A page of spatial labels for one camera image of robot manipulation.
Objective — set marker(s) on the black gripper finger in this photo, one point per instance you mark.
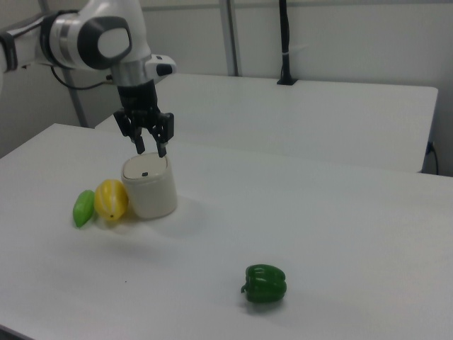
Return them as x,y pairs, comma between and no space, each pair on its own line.
136,136
165,129

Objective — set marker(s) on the white side table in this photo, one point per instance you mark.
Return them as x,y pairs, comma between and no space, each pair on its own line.
283,113

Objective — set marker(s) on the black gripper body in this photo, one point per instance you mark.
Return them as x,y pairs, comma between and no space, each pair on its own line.
138,101

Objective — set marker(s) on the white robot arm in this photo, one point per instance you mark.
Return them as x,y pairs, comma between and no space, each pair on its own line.
106,39

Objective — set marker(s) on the dark green toy bell pepper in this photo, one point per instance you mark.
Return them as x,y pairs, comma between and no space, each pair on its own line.
265,285

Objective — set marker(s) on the beige plastic garbage bin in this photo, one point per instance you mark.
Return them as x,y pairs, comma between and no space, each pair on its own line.
152,191

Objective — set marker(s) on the yellow striped toy melon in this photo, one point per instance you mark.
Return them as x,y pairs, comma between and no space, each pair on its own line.
110,200

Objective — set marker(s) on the light green toy cucumber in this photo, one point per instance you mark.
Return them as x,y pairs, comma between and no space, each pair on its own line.
84,209

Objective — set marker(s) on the black pole with base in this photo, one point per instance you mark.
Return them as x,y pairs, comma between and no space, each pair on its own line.
286,42

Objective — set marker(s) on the grey partition wall post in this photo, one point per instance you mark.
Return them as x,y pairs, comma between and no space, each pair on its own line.
230,35

